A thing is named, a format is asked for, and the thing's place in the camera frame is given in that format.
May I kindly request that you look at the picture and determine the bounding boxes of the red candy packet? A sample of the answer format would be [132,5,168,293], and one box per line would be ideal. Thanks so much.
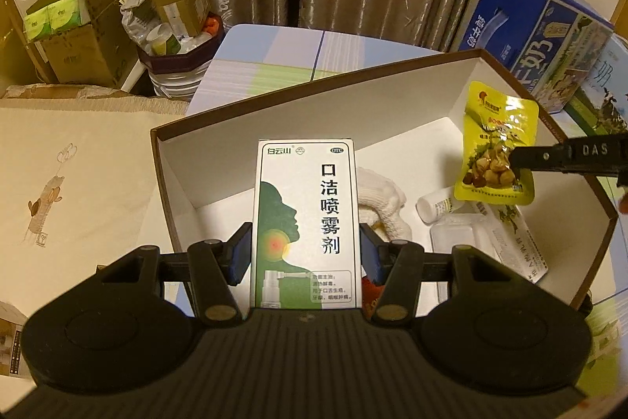
[362,276,384,320]

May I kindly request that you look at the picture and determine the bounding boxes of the clear plastic blister tray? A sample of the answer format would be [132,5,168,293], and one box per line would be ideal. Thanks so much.
[430,214,494,255]

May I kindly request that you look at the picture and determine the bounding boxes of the white pill bottle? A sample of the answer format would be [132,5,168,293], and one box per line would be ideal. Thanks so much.
[415,186,465,224]

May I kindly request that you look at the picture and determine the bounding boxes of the white sock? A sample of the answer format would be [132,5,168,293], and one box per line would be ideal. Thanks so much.
[356,167,412,242]

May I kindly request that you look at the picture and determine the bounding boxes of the yellow snack packet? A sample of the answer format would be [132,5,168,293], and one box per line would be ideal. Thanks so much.
[453,81,539,205]

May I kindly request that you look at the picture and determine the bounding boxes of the green white spray box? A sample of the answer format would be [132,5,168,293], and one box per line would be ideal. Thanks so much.
[251,139,362,311]

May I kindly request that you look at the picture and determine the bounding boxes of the long white medicine box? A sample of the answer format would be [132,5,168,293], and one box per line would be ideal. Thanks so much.
[473,202,548,283]

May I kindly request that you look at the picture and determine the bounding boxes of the person right hand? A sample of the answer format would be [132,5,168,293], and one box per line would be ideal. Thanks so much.
[619,195,628,215]

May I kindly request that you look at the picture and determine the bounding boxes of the cow picture milk box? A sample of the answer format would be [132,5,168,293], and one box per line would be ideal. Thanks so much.
[565,34,628,135]

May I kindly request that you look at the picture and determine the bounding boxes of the blue milk carton box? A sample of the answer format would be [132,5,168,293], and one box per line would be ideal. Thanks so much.
[459,0,613,114]

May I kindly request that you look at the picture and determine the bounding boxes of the brown cardboard storage box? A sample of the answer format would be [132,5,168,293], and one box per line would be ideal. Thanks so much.
[151,50,617,306]

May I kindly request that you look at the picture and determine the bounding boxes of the beige cartoon blanket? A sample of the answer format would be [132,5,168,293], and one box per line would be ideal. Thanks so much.
[0,84,191,410]

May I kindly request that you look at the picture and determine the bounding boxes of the small photo box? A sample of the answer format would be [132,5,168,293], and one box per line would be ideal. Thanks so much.
[0,302,31,379]

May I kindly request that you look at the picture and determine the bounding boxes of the trash bin with rubbish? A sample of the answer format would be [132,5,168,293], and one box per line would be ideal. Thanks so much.
[120,0,225,102]

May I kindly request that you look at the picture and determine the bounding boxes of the cardboard box with tissues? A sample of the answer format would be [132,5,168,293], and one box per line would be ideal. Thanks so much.
[2,0,137,88]

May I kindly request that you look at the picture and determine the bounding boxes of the yellow plastic bag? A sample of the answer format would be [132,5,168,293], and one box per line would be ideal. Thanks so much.
[1,1,34,84]

